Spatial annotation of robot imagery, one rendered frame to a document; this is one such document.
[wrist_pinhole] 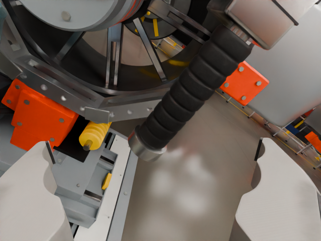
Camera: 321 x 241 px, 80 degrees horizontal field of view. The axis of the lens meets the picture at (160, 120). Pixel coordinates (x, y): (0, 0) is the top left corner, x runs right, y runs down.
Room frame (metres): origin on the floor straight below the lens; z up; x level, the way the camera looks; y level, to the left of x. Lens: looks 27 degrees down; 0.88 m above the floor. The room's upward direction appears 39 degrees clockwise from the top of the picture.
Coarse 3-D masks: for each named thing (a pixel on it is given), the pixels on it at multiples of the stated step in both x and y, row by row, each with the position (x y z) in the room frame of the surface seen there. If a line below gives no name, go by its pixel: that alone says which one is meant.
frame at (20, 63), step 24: (0, 0) 0.33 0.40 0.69; (0, 48) 0.29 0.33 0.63; (24, 48) 0.35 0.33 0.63; (24, 72) 0.31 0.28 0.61; (48, 72) 0.36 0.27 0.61; (48, 96) 0.33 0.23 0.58; (72, 96) 0.34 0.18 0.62; (96, 96) 0.40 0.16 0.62; (120, 96) 0.42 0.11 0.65; (144, 96) 0.42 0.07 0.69; (96, 120) 0.36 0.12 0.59
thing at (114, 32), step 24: (24, 24) 0.38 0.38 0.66; (120, 24) 0.44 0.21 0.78; (192, 24) 0.48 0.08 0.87; (216, 24) 0.53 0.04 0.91; (48, 48) 0.41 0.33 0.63; (72, 48) 0.43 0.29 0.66; (120, 48) 0.45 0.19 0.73; (192, 48) 0.61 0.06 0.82; (72, 72) 0.42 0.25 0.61; (96, 72) 0.50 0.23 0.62; (120, 72) 0.57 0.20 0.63; (144, 72) 0.60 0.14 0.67; (168, 72) 0.55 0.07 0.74
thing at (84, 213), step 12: (108, 156) 0.75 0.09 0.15; (96, 168) 0.64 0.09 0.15; (108, 168) 0.67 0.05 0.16; (96, 180) 0.59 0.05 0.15; (108, 180) 0.60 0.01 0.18; (84, 192) 0.48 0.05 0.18; (96, 192) 0.53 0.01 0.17; (72, 204) 0.44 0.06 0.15; (84, 204) 0.47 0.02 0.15; (96, 204) 0.49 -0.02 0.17; (72, 216) 0.41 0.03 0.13; (84, 216) 0.42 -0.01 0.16; (96, 216) 0.45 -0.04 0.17
